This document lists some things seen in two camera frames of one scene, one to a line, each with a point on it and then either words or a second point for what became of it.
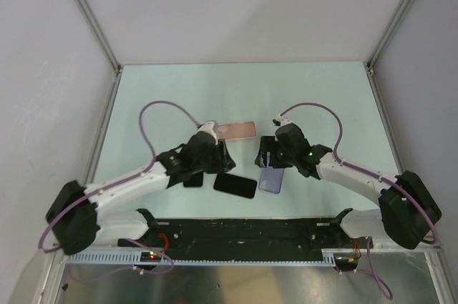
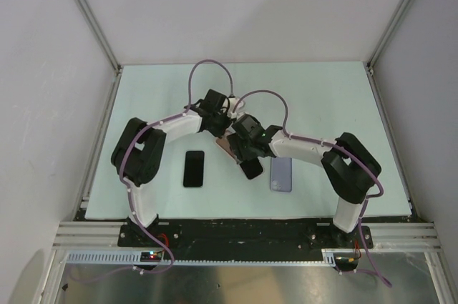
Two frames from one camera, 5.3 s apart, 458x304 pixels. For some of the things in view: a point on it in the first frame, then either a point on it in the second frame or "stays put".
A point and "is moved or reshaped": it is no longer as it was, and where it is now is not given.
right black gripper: (268, 144) to (235, 143)
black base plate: (245, 234) stays put
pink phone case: (235, 130) is moved or reshaped
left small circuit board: (149, 256) stays put
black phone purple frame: (242, 187) to (251, 167)
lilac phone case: (270, 179) is moved or reshaped
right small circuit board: (346, 261) stays put
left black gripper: (224, 162) to (219, 133)
